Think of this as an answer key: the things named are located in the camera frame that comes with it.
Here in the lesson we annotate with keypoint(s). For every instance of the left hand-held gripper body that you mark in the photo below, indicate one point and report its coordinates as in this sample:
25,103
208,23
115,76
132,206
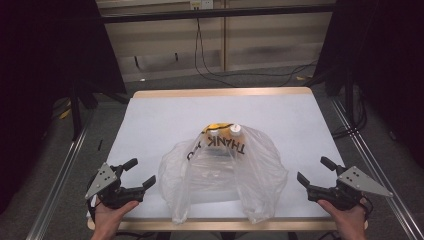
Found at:
108,191

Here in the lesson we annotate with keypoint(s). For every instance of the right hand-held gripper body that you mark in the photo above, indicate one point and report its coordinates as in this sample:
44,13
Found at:
346,193

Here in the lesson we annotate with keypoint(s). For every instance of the clear printed plastic bag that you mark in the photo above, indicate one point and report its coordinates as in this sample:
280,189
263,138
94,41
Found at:
256,180

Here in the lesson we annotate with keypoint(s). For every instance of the orange juice bottle white cap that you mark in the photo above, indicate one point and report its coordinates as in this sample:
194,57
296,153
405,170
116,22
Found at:
215,141
236,133

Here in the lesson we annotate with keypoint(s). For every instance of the person's left hand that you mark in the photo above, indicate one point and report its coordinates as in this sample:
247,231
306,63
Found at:
108,220

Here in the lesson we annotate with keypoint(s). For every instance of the person's right hand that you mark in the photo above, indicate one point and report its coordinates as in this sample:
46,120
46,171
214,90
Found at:
350,223

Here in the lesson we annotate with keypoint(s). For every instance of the black metal stand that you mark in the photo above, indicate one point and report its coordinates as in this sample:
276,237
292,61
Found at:
349,100
76,113

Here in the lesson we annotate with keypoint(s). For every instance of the black curtain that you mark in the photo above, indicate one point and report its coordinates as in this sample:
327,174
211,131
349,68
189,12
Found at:
40,66
383,50

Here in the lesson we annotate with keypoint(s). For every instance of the black horizontal bar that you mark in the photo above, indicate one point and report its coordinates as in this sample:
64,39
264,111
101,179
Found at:
216,13

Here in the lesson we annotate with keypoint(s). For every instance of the white power outlet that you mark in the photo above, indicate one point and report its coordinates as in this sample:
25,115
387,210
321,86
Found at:
201,4

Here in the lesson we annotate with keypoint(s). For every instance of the metal floor rail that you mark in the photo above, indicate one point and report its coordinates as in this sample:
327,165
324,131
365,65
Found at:
56,190
376,166

